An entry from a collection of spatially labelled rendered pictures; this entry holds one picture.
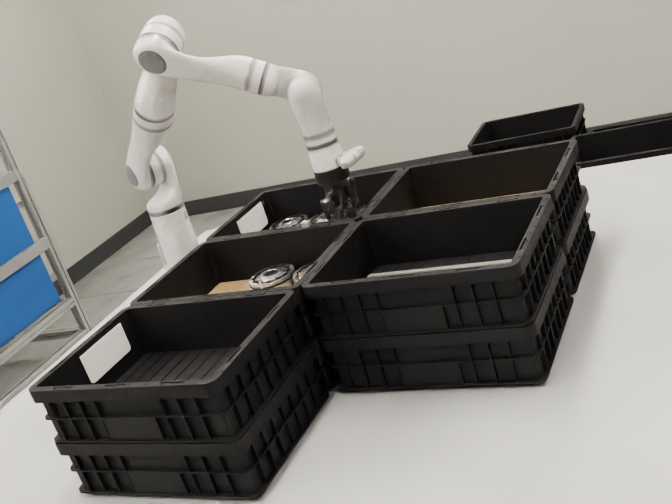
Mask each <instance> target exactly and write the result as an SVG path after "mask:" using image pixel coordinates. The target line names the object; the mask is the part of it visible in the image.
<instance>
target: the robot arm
mask: <svg viewBox="0 0 672 504"><path fill-rule="evenodd" d="M185 40H186V39H185V34H184V31H183V29H182V27H181V25H180V24H179V23H178V22H177V21H176V20H175V19H173V18H172V17H170V16H167V15H159V16H155V17H153V18H151V19H150V20H149V21H148V22H147V23H146V24H145V25H144V27H143V29H142V31H141V33H140V35H139V38H138V40H137V42H136V44H135V46H134V49H133V58H134V61H135V62H136V64H137V65H138V66H139V67H140V68H141V69H143V72H142V74H141V77H140V80H139V83H138V87H137V90H136V94H135V99H134V106H133V125H132V134H131V141H130V145H129V150H128V154H127V158H126V173H127V177H128V180H129V182H130V184H131V185H132V186H133V187H134V188H135V189H137V190H147V189H150V188H153V187H155V186H157V185H159V189H158V191H157V193H156V194H155V195H154V197H153V198H152V199H151V200H150V201H149V202H148V203H147V211H148V213H149V216H150V219H151V221H152V224H153V227H154V230H155V232H156V235H157V238H158V241H159V242H157V244H156V245H157V248H158V251H159V253H160V256H161V259H162V262H163V264H164V267H165V270H166V272H167V271H168V270H169V269H170V268H172V267H173V266H174V265H175V264H176V263H178V262H179V261H180V260H181V259H182V258H184V257H185V256H186V255H187V254H188V253H189V252H191V251H192V250H193V249H194V248H195V247H197V246H198V242H197V239H196V236H195V233H194V230H193V227H192V224H191V222H190V219H189V216H188V213H187V210H186V207H185V204H184V201H183V198H182V191H181V188H180V185H179V181H178V178H177V174H176V171H175V167H174V164H173V161H172V159H171V156H170V154H169V153H168V151H167V150H166V149H165V148H164V147H163V146H160V144H161V143H162V142H163V140H164V139H165V138H166V136H167V135H168V133H169V132H170V130H171V128H172V125H173V120H174V113H175V102H176V90H177V79H184V80H191V81H199V82H206V83H214V84H220V85H225V86H229V87H233V88H237V89H240V90H243V91H247V92H250V93H254V94H257V95H260V96H265V97H271V96H277V97H280V98H284V99H288V100H289V102H290V105H291V108H292V110H293V113H294V115H295V117H296V119H297V121H298V123H299V125H300V128H301V132H302V136H303V139H304V142H305V145H306V148H307V151H308V156H309V160H310V164H311V167H312V170H313V173H314V176H315V179H316V182H317V184H318V185H319V186H322V187H324V189H325V196H326V197H325V199H323V200H320V205H321V207H322V209H323V211H324V213H325V215H326V218H327V220H328V221H333V220H340V219H345V217H344V210H345V209H346V210H347V211H346V213H347V216H348V218H354V217H356V216H357V215H358V214H357V211H356V208H357V205H356V204H357V203H359V198H358V193H357V189H356V184H355V180H354V177H350V178H348V177H349V176H350V172H349V168H350V167H352V166H354V165H355V164H356V163H357V162H358V161H359V160H360V159H361V158H362V157H363V156H364V155H365V151H364V147H362V146H357V147H355V148H353V149H351V150H348V151H345V152H343V150H342V147H341V145H340V143H339V141H338V138H337V135H336V132H335V128H334V125H333V123H332V121H331V119H330V117H329V116H328V114H327V110H326V107H325V104H324V100H323V96H322V84H321V82H320V80H319V79H318V77H316V76H315V75H314V74H312V73H309V72H306V71H302V70H298V69H293V68H287V67H281V66H276V65H274V64H271V63H268V62H265V61H261V60H258V59H255V58H252V57H248V56H242V55H229V56H219V57H195V56H190V55H186V54H183V53H182V52H183V49H184V46H185ZM352 193H353V194H352ZM353 195H354V196H353ZM335 206H340V207H338V208H336V207H335ZM337 211H339V213H340V216H339V214H338V212H337ZM330 214H332V217H331V215H330Z"/></svg>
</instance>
